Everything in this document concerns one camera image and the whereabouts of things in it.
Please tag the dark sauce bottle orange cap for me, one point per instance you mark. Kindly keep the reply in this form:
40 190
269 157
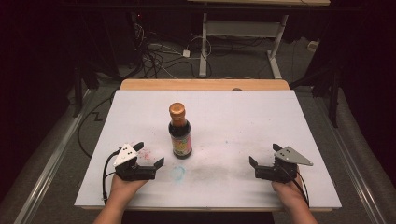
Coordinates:
179 134

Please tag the white power strip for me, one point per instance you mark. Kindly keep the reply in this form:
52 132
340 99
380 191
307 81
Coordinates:
313 46

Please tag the wooden table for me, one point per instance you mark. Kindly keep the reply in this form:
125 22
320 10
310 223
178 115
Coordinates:
202 84

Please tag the white metal desk frame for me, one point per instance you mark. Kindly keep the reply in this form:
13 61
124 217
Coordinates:
241 29

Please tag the aluminium floor rail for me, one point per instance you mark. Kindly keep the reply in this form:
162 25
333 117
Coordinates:
355 174
46 174

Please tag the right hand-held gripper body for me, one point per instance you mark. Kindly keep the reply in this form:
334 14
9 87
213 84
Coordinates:
280 166

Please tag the white table cover board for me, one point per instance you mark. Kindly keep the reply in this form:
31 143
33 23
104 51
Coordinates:
230 130

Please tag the person's right hand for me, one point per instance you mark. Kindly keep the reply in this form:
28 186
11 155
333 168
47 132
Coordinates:
288 194

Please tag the black metal stand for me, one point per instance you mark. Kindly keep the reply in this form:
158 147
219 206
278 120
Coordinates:
81 84
330 90

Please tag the white power adapter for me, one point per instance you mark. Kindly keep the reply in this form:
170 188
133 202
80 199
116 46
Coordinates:
186 53

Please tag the person's left hand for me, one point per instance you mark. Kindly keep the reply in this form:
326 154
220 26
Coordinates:
126 189

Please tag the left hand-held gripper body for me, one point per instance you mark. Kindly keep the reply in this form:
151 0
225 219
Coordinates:
134 170

